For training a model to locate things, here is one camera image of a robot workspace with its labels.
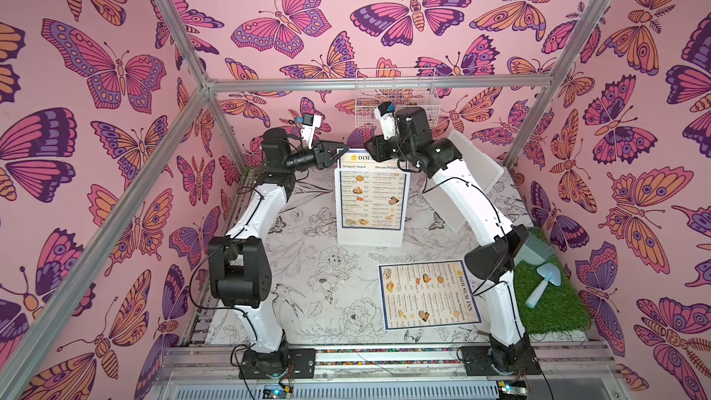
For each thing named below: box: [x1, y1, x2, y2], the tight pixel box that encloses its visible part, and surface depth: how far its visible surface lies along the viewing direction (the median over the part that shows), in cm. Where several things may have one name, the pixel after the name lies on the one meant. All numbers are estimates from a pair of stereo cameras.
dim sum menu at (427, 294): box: [377, 260, 483, 331], surface depth 87 cm
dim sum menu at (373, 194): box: [337, 148, 410, 232], surface depth 87 cm
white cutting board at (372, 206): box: [334, 167, 412, 248], surface depth 89 cm
